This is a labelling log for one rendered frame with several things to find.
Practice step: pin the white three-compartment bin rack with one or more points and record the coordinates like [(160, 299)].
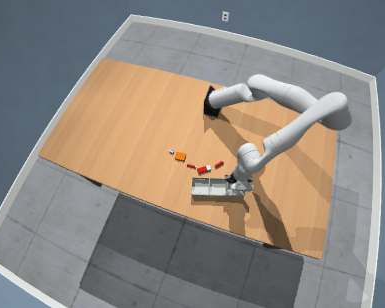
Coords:
[(213, 187)]

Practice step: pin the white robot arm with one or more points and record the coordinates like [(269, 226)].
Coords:
[(334, 106)]

